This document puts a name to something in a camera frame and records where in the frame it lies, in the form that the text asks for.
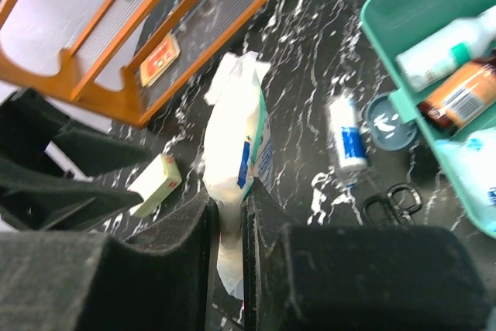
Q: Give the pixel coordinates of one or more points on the cream medicine carton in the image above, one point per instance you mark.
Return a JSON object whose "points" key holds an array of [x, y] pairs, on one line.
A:
{"points": [[157, 181]]}

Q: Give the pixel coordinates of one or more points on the white teal bottle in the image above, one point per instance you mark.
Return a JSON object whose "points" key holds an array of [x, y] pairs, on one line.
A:
{"points": [[442, 53]]}

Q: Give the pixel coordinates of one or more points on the teal medicine box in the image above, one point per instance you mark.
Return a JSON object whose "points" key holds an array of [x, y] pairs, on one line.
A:
{"points": [[394, 26]]}

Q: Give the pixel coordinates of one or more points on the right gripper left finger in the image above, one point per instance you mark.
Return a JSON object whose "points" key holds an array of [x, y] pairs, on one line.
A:
{"points": [[159, 279]]}

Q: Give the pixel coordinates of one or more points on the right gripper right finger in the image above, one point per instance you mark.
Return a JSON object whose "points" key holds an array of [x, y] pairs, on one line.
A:
{"points": [[299, 277]]}

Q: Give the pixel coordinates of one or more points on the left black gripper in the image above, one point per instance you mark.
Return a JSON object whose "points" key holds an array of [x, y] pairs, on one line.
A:
{"points": [[36, 194]]}

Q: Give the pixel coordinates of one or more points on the black handled scissors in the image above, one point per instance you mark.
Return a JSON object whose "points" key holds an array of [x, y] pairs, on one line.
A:
{"points": [[394, 208]]}

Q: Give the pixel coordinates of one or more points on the brown medicine bottle orange cap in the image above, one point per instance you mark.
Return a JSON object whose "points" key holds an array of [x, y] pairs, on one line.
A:
{"points": [[462, 97]]}

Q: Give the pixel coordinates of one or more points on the blue white pouch packet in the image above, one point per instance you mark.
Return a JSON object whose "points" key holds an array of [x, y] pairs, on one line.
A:
{"points": [[474, 163]]}

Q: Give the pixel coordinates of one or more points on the orange wooden shelf rack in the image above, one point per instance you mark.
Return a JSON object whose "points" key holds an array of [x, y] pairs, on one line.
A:
{"points": [[202, 29]]}

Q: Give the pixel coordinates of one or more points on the white blue bandage roll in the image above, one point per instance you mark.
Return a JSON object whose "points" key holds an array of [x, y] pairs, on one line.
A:
{"points": [[345, 131]]}

